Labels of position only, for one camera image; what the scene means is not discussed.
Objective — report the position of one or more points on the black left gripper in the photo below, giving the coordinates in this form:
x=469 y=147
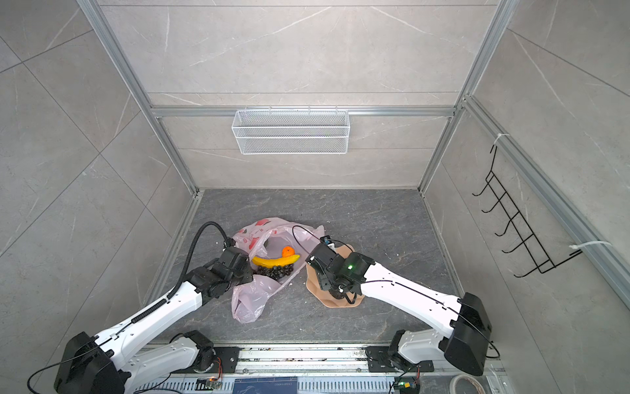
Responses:
x=248 y=274

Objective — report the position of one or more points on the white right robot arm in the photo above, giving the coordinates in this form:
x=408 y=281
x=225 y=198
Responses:
x=460 y=327

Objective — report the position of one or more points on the blue label plate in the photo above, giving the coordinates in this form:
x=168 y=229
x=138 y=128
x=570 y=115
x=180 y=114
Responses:
x=276 y=385

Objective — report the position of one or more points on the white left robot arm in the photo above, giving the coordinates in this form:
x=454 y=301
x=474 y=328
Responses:
x=116 y=361

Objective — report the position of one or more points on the yellow fake banana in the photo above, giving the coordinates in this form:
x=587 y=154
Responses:
x=271 y=263

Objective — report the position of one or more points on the pink scalloped plate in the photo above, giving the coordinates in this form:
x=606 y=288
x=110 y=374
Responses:
x=325 y=297

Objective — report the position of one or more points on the orange fake orange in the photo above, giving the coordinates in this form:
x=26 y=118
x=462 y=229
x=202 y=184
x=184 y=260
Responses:
x=288 y=251

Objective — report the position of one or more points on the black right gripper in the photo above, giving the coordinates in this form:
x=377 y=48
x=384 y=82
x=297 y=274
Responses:
x=324 y=283

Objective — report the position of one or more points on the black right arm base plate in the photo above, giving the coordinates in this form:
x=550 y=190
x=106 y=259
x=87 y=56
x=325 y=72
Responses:
x=381 y=359

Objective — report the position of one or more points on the pink plastic bag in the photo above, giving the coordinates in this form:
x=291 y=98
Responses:
x=266 y=238

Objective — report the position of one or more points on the black fake grape bunch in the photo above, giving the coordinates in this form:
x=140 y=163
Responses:
x=277 y=272

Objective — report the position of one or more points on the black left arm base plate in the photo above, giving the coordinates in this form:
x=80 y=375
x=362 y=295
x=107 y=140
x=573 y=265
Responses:
x=223 y=361

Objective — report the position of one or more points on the black wire hook rack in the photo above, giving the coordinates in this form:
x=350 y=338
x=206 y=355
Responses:
x=518 y=224

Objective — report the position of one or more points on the white wire mesh basket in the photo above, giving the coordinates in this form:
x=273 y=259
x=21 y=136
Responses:
x=291 y=131

